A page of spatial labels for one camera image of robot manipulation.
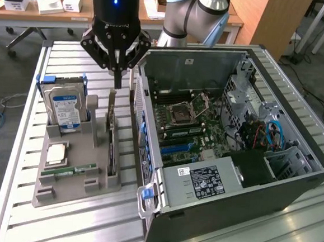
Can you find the black graphics card metal bracket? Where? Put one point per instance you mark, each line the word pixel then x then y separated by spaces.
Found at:
pixel 112 148

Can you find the grey power supply unit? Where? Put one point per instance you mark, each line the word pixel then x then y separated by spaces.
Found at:
pixel 179 189

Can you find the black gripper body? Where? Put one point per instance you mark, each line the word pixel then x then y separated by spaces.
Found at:
pixel 114 10

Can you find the white paper stack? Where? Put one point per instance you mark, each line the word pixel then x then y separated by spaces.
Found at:
pixel 153 11

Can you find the white open box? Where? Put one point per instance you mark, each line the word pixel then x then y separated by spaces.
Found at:
pixel 49 7

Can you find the CPU socket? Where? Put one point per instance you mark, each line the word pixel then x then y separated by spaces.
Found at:
pixel 181 112

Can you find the grey plastic parts rack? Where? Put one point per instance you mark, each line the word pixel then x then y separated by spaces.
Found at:
pixel 78 153

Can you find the open black PC case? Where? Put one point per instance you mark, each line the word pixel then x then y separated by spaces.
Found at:
pixel 227 221

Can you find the silver chipset heatsink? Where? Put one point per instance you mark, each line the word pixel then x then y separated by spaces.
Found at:
pixel 209 155

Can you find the blue case latch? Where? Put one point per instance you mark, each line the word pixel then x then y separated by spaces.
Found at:
pixel 147 194

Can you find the wooden desk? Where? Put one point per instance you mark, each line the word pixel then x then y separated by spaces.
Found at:
pixel 117 13

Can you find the black wheeled stand base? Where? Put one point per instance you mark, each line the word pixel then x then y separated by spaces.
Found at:
pixel 25 36

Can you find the silver CPU chip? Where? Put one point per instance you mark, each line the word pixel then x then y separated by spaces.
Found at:
pixel 56 153

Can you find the metal socket cover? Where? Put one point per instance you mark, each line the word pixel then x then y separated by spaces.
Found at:
pixel 200 95

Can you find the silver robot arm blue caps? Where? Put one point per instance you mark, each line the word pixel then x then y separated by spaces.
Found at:
pixel 181 16

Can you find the white metal table frame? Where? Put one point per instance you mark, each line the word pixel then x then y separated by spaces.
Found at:
pixel 311 25

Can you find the blue expansion slot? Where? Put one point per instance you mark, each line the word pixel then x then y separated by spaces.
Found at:
pixel 176 149

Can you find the white box with black top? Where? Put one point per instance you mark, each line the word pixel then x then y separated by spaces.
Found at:
pixel 15 4

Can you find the metal disk bay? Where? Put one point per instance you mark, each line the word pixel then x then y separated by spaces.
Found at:
pixel 287 164

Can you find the dark RAM stick with label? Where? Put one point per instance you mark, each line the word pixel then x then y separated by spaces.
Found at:
pixel 183 131

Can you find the metal drive cage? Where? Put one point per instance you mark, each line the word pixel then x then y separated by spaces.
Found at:
pixel 236 104

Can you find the hard disk in blue carrier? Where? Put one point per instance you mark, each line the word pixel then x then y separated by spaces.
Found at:
pixel 64 107

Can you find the wooden cabinet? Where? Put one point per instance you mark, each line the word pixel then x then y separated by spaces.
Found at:
pixel 270 23

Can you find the green motherboard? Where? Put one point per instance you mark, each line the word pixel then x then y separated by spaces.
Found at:
pixel 214 136

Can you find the green RAM stick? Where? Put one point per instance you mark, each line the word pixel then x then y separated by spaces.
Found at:
pixel 71 170

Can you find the white box with label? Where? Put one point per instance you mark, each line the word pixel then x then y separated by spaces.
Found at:
pixel 73 4

